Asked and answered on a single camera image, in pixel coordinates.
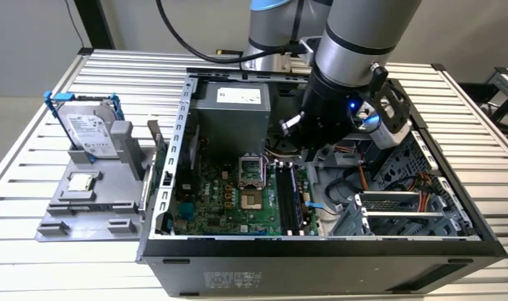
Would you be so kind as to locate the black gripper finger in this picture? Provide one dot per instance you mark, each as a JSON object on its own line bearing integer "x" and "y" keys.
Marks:
{"x": 291, "y": 128}

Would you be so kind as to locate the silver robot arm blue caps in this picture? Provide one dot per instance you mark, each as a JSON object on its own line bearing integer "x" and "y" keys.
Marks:
{"x": 358, "y": 28}

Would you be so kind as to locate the black round cooler fan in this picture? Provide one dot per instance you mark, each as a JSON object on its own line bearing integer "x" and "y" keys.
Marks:
{"x": 280, "y": 145}

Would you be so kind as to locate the grey power supply unit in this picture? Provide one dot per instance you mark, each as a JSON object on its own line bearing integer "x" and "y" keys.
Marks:
{"x": 232, "y": 125}

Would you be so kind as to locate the thin locking lever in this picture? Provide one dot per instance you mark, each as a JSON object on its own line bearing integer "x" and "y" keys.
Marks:
{"x": 264, "y": 173}

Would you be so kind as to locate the CPU socket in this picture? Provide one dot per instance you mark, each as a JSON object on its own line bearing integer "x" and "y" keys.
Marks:
{"x": 254, "y": 200}

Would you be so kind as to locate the green motherboard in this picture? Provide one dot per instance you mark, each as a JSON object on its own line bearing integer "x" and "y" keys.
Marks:
{"x": 220, "y": 202}

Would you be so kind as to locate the small black yellow plug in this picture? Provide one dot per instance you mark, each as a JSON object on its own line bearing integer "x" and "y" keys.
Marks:
{"x": 222, "y": 52}

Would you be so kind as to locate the green graphics card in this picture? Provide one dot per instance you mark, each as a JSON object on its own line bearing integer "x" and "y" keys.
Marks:
{"x": 162, "y": 150}

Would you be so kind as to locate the silver disk bay with bars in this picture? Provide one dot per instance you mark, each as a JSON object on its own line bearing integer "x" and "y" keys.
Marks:
{"x": 400, "y": 214}

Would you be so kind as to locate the black open PC case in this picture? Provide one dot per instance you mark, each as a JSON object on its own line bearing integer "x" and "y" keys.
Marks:
{"x": 279, "y": 271}

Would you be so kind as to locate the grey parts rack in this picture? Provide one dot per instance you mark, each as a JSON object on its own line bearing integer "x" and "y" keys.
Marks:
{"x": 111, "y": 188}

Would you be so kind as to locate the hard disk in blue carrier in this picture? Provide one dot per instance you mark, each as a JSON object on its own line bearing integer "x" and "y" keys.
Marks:
{"x": 86, "y": 131}

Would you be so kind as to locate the silver CPU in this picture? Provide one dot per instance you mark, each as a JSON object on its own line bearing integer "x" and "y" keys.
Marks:
{"x": 82, "y": 183}

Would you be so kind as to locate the metal frame side table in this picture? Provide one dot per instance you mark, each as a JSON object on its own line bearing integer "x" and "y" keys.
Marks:
{"x": 503, "y": 76}

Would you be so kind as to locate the black upright post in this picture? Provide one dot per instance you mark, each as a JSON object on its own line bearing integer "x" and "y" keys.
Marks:
{"x": 96, "y": 25}

